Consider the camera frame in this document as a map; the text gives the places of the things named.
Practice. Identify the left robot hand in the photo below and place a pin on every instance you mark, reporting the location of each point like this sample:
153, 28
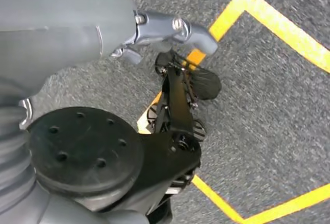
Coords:
64, 21

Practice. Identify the black robot foot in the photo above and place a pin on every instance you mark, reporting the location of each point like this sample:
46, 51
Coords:
180, 99

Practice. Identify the yellow floor tape square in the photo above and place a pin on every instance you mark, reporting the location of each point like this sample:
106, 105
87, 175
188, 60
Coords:
283, 31

